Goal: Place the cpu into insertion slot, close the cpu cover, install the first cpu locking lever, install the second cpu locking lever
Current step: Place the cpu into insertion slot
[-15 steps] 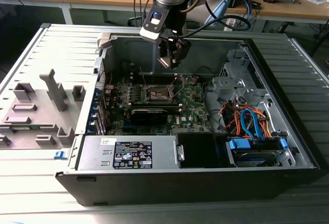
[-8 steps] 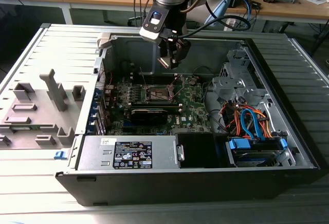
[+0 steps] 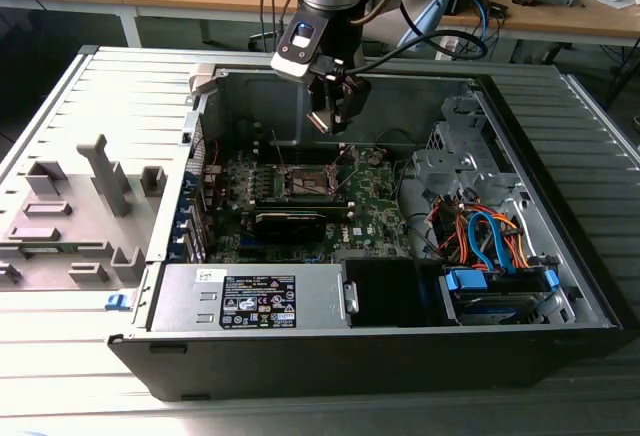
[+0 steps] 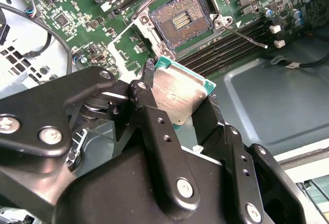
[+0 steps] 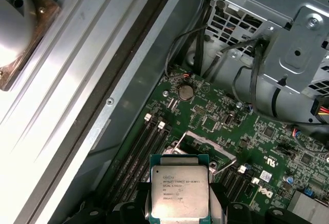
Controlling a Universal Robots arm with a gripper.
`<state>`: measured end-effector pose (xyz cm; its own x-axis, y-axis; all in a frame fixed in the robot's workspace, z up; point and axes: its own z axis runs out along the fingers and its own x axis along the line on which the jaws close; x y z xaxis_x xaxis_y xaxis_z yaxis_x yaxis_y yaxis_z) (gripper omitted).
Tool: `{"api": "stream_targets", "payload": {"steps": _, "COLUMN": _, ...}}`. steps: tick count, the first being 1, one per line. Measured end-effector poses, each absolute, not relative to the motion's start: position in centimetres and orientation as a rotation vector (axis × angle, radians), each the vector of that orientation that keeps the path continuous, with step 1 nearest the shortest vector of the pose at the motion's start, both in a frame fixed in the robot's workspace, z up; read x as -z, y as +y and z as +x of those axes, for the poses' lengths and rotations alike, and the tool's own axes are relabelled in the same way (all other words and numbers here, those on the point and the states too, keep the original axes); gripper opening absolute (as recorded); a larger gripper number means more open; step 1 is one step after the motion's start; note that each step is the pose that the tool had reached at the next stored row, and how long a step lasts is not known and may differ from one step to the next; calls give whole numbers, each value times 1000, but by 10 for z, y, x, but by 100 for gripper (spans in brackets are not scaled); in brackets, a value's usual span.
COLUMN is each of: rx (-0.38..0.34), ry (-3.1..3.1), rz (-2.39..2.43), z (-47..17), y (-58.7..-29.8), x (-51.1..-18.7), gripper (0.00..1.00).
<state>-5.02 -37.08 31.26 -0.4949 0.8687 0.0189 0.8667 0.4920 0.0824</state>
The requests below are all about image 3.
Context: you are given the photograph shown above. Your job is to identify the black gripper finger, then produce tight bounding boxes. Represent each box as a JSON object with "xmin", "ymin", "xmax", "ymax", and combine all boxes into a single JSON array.
[
  {"xmin": 329, "ymin": 74, "xmax": 374, "ymax": 136},
  {"xmin": 306, "ymin": 74, "xmax": 328, "ymax": 114}
]

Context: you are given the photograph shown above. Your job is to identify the silver CPU green edge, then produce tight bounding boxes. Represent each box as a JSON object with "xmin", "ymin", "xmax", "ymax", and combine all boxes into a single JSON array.
[{"xmin": 304, "ymin": 109, "xmax": 335, "ymax": 134}]

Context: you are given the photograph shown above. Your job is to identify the CPU socket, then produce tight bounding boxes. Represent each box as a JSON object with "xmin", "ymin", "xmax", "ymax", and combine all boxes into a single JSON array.
[{"xmin": 283, "ymin": 163, "xmax": 347, "ymax": 198}]

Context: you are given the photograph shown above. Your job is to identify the grey metal drive cage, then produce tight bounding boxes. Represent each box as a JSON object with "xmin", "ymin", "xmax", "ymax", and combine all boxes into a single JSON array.
[{"xmin": 410, "ymin": 95, "xmax": 521, "ymax": 207}]

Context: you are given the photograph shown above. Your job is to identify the green RAM stick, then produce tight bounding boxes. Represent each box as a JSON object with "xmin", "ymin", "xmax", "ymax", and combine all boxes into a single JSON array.
[
  {"xmin": 22, "ymin": 241, "xmax": 66, "ymax": 257},
  {"xmin": 253, "ymin": 197, "xmax": 350, "ymax": 223}
]

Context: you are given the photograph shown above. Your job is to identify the green motherboard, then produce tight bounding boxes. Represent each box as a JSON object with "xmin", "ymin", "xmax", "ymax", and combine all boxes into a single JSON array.
[{"xmin": 202, "ymin": 144, "xmax": 417, "ymax": 265}]

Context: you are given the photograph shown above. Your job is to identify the black graphics card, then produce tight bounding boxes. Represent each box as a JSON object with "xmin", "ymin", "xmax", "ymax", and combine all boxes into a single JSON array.
[{"xmin": 252, "ymin": 209, "xmax": 327, "ymax": 246}]

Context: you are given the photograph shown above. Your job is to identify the blue disk carrier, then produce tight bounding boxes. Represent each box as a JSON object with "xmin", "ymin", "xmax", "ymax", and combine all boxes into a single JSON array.
[{"xmin": 439, "ymin": 265, "xmax": 560, "ymax": 325}]

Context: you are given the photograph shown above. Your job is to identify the grey power supply unit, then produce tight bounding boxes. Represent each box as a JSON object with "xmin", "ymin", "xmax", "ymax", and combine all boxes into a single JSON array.
[{"xmin": 147, "ymin": 261, "xmax": 351, "ymax": 333}]

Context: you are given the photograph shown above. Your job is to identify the silver hard disk drive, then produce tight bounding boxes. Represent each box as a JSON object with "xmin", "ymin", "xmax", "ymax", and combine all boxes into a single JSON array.
[{"xmin": 452, "ymin": 291, "xmax": 546, "ymax": 327}]

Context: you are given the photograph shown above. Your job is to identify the black grey PC case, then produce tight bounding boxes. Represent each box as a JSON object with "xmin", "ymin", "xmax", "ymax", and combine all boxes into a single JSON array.
[{"xmin": 107, "ymin": 63, "xmax": 626, "ymax": 402}]

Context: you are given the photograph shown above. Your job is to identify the grey parts rack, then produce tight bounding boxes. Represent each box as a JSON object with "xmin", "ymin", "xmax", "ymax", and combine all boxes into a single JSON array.
[{"xmin": 0, "ymin": 133, "xmax": 169, "ymax": 293}]

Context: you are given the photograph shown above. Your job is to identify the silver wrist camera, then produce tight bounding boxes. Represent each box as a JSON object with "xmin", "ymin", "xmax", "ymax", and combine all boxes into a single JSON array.
[{"xmin": 269, "ymin": 18, "xmax": 334, "ymax": 82}]

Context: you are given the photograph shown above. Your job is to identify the thin black wire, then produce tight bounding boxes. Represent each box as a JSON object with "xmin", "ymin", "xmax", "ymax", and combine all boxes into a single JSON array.
[{"xmin": 372, "ymin": 127, "xmax": 420, "ymax": 152}]

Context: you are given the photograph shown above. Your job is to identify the black camera cable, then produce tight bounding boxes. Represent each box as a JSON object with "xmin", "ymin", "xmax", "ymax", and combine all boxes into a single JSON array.
[{"xmin": 319, "ymin": 30, "xmax": 490, "ymax": 77}]

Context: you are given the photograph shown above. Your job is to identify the metal socket cover frame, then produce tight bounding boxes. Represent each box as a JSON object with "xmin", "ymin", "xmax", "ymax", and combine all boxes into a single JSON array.
[{"xmin": 329, "ymin": 144, "xmax": 362, "ymax": 193}]

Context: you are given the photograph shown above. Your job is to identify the red orange power wires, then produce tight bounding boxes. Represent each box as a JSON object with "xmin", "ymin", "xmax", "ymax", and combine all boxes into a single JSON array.
[{"xmin": 427, "ymin": 198, "xmax": 474, "ymax": 257}]

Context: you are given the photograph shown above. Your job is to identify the blue SATA cable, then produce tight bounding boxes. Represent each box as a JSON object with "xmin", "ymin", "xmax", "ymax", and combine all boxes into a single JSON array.
[{"xmin": 467, "ymin": 209, "xmax": 516, "ymax": 273}]

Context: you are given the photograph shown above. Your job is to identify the orange SATA cable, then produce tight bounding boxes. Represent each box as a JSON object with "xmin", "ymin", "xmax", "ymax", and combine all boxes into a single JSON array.
[{"xmin": 492, "ymin": 208, "xmax": 532, "ymax": 270}]

